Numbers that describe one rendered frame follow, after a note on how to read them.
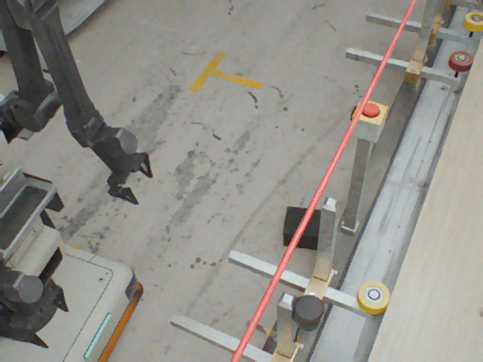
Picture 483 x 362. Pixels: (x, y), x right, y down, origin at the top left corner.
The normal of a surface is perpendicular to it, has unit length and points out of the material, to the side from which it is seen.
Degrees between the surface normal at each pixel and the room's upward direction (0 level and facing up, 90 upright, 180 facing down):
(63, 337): 0
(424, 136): 0
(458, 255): 0
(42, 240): 8
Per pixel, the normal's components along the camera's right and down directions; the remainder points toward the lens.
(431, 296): -0.07, -0.62
